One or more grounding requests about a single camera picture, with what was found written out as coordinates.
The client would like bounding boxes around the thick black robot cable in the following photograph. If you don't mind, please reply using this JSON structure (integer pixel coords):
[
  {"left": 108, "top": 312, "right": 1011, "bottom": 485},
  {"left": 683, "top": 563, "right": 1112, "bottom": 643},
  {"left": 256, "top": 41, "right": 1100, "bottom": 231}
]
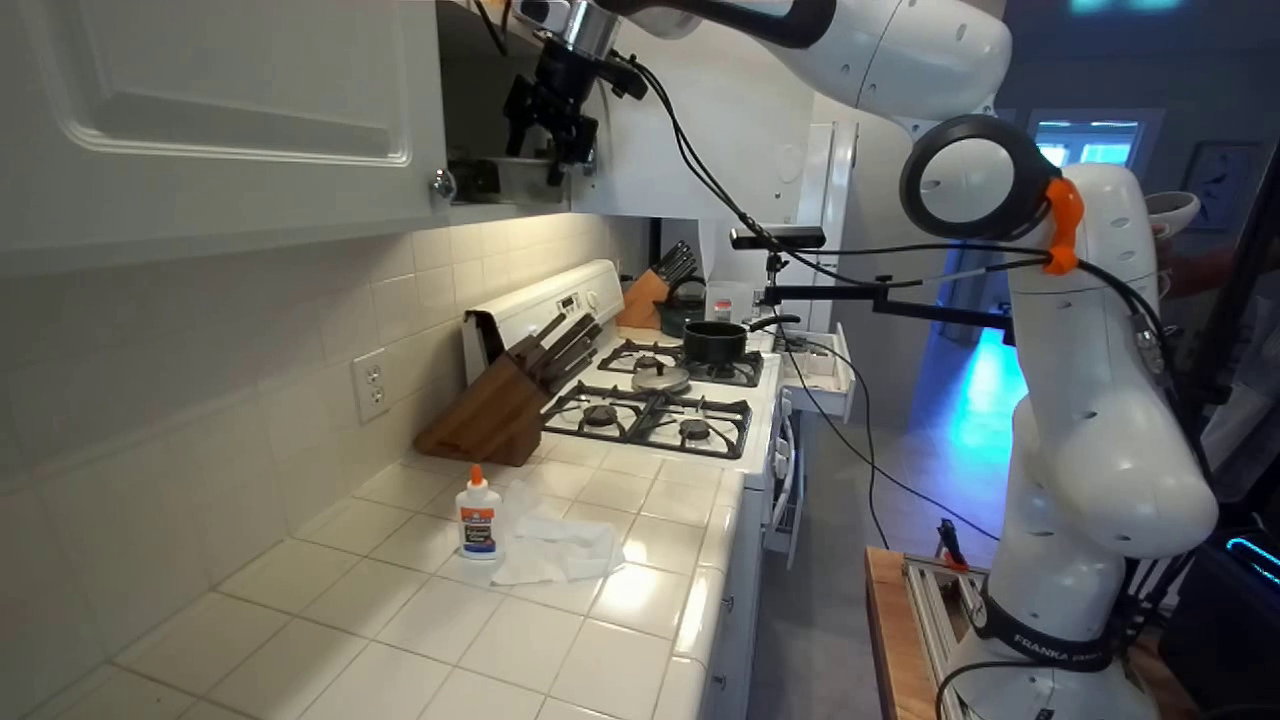
[{"left": 603, "top": 50, "right": 1216, "bottom": 473}]

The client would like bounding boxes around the dark wooden knife block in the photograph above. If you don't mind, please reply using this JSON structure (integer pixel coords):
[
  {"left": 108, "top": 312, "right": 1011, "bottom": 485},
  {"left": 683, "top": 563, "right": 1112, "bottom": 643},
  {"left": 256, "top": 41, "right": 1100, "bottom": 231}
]
[{"left": 412, "top": 307, "right": 603, "bottom": 473}]

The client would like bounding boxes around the white glue bottle orange cap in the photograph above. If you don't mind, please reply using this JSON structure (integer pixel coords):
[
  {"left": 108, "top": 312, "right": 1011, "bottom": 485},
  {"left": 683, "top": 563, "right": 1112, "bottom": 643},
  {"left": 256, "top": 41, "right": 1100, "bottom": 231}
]
[{"left": 452, "top": 458, "right": 509, "bottom": 558}]

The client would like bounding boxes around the white gas stove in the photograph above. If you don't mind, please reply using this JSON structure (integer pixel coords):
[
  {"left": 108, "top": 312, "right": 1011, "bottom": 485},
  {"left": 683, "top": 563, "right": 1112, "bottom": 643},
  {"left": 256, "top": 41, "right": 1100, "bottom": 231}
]
[{"left": 461, "top": 256, "right": 812, "bottom": 720}]

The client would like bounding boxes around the orange cable clip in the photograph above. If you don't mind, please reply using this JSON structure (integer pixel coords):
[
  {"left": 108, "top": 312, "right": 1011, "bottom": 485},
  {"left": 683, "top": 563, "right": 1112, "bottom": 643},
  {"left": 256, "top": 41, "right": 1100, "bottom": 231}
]
[{"left": 1043, "top": 173, "right": 1088, "bottom": 278}]

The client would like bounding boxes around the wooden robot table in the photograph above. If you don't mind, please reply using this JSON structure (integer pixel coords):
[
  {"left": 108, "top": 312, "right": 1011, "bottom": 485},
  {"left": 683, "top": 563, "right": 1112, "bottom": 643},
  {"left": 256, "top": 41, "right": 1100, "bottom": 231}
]
[{"left": 859, "top": 545, "right": 1205, "bottom": 720}]

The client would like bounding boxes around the open wall cabinet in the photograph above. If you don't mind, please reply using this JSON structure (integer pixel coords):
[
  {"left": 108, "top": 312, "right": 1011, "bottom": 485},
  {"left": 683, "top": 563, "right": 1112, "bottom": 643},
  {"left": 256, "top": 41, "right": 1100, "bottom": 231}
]
[{"left": 437, "top": 0, "right": 576, "bottom": 228}]

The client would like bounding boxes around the thin black hanging cable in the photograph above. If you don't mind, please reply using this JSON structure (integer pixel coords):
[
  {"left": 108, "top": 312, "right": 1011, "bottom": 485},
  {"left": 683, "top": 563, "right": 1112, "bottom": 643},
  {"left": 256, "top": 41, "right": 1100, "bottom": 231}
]
[{"left": 783, "top": 341, "right": 1005, "bottom": 549}]

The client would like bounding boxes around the white open cabinet door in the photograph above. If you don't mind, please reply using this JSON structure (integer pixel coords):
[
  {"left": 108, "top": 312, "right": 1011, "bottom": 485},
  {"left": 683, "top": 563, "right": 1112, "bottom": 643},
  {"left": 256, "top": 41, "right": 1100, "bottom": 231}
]
[{"left": 567, "top": 22, "right": 856, "bottom": 224}]

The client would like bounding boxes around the black kettle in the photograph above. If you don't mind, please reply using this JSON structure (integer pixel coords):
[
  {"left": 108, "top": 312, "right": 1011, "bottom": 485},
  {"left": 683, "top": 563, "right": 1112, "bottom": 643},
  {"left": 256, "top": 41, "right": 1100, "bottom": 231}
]
[{"left": 655, "top": 273, "right": 710, "bottom": 335}]

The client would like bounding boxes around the white wall outlet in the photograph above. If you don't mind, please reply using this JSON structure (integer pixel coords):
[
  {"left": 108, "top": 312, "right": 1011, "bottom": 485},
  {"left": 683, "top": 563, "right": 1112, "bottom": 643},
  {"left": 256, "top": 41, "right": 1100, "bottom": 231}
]
[{"left": 346, "top": 344, "right": 392, "bottom": 427}]

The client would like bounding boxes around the small silver pot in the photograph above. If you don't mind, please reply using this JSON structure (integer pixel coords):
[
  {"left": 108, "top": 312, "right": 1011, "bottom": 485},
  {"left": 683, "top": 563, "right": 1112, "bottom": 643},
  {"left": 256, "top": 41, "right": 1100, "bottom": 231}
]
[{"left": 628, "top": 353, "right": 692, "bottom": 399}]

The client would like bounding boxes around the black pot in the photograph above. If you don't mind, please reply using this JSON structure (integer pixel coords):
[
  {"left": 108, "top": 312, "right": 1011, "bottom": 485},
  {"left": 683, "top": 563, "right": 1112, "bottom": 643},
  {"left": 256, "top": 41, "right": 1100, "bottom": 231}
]
[{"left": 681, "top": 312, "right": 803, "bottom": 371}]

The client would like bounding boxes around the black cord in cabinet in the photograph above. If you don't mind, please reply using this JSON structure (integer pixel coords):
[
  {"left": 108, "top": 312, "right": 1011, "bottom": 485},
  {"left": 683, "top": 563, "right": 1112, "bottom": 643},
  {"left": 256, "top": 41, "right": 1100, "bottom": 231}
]
[{"left": 471, "top": 0, "right": 521, "bottom": 54}]

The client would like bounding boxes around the white closed cabinet door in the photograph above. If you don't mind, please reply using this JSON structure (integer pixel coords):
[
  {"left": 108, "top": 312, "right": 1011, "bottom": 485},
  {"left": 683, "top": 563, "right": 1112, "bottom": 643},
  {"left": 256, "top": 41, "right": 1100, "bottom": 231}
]
[{"left": 0, "top": 0, "right": 452, "bottom": 276}]

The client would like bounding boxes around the metal pan with black handle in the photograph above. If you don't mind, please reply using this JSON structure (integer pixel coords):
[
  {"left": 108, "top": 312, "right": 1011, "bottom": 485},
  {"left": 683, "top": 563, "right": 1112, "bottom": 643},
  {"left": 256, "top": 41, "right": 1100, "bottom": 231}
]
[{"left": 449, "top": 152, "right": 570, "bottom": 209}]

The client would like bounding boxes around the bright window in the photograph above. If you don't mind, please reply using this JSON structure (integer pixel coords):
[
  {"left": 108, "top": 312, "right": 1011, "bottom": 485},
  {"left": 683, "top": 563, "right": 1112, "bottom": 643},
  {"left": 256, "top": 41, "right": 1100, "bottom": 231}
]
[{"left": 1033, "top": 110, "right": 1156, "bottom": 173}]

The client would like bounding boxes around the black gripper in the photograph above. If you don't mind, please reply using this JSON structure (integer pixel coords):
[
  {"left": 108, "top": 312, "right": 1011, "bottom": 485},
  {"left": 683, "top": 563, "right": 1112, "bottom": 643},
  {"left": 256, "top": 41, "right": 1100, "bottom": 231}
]
[{"left": 498, "top": 35, "right": 603, "bottom": 173}]

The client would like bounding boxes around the black camera on stand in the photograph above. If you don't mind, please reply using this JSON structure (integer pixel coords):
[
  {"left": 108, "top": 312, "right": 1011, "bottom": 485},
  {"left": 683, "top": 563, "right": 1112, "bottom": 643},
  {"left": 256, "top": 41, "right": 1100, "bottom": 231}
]
[{"left": 729, "top": 224, "right": 829, "bottom": 256}]

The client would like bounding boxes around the white crumpled cloth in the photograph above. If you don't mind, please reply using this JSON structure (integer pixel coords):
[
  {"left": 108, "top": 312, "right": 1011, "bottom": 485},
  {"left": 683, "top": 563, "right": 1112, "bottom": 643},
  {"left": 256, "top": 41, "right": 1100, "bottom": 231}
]
[{"left": 490, "top": 512, "right": 628, "bottom": 593}]

